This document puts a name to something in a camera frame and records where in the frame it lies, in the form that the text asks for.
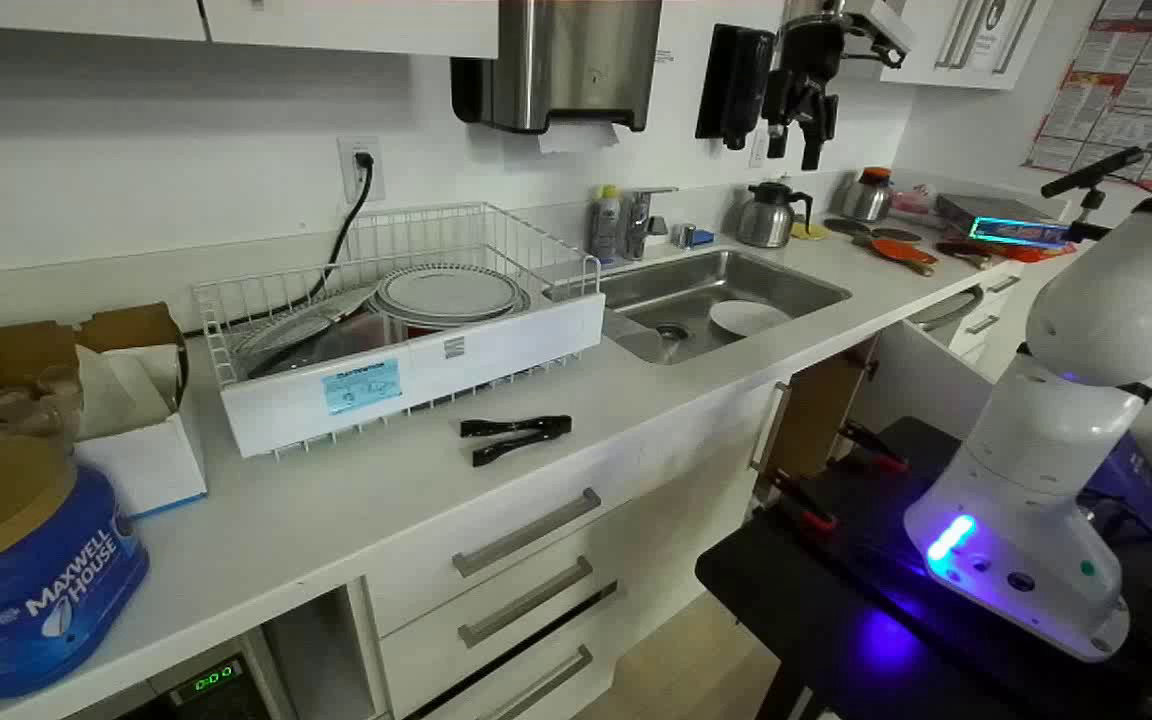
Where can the open cardboard box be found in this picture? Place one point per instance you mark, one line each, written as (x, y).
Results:
(21, 362)

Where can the stainless steel sink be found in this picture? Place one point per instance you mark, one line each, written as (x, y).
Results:
(682, 301)

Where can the blue Maxwell House coffee can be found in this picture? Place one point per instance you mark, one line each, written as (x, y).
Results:
(43, 601)

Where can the dish soap bottle yellow cap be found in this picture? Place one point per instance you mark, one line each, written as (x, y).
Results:
(602, 227)

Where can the black wall soap dispenser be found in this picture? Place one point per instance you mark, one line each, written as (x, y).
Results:
(732, 81)

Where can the white corner cabinet drawers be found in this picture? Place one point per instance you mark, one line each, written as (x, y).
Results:
(1000, 342)

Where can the white wall outlet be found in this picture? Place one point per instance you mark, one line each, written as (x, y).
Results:
(362, 170)

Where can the white round plate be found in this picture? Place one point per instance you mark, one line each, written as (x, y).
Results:
(747, 319)

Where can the orange hand tool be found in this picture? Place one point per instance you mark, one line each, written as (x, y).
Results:
(896, 255)

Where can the small white box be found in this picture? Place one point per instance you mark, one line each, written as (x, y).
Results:
(142, 464)

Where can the white paper towel sheet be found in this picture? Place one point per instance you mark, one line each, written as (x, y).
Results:
(576, 133)

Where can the white wall cabinet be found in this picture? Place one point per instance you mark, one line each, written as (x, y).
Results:
(336, 26)

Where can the chrome faucet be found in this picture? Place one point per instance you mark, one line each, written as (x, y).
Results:
(641, 222)

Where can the black robot table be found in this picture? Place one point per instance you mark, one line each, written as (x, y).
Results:
(817, 601)

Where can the dark device cyan glow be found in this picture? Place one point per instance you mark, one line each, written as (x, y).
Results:
(1010, 222)

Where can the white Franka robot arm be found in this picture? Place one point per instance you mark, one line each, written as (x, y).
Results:
(1042, 454)

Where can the wall poster with red print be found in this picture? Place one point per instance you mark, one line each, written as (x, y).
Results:
(1139, 81)

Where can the steel paper towel dispenser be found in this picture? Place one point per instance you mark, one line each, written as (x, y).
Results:
(560, 63)

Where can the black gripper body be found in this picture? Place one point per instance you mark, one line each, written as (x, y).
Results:
(804, 64)

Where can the steel thermos orange lid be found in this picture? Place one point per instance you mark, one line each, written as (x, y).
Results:
(870, 199)

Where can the red black clamp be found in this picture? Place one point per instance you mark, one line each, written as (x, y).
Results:
(872, 451)
(804, 504)

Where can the long white box blue label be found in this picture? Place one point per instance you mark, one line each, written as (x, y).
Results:
(468, 362)

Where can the brown cabinet door panel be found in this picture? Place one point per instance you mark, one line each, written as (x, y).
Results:
(817, 423)

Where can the black appliance green display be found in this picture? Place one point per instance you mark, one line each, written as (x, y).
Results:
(203, 686)

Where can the black stereo camera on stand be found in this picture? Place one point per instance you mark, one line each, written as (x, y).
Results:
(1091, 174)

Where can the blue sponge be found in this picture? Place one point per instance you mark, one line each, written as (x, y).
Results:
(696, 236)

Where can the white framed wall sign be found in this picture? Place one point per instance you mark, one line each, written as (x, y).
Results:
(976, 40)

